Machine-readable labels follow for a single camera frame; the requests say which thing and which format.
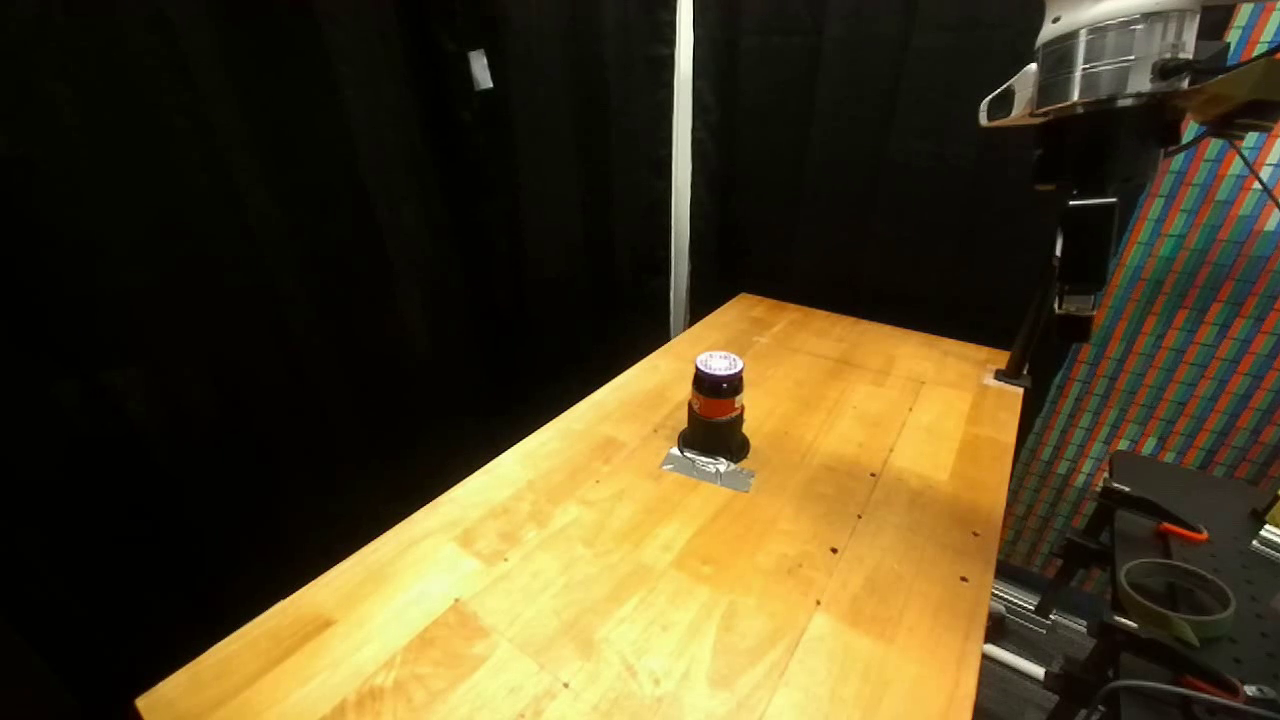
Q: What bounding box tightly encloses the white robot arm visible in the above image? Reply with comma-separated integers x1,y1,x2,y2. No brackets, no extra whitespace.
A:
975,0,1252,126

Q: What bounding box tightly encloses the dark upside-down cup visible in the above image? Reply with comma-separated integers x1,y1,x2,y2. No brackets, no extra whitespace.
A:
681,352,749,460

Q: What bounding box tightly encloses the white vertical pole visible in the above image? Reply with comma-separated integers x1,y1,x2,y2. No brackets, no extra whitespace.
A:
669,0,695,334

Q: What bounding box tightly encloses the colourful striped cloth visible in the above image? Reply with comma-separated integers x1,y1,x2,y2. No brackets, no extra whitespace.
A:
1000,0,1280,575

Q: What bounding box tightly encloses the roll of tape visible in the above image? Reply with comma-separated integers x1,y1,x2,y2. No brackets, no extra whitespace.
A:
1118,557,1238,647

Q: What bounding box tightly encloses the orange-handled clamp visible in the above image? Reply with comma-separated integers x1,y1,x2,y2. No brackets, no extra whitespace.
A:
1093,483,1213,547

